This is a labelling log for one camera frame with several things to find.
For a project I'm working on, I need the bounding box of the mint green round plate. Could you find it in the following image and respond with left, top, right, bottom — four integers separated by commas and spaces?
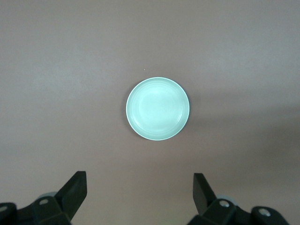
126, 77, 190, 142

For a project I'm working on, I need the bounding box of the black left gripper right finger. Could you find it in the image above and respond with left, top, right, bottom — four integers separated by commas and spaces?
193, 172, 292, 225

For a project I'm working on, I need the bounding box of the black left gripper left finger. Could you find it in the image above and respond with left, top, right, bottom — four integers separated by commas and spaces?
0, 171, 88, 225

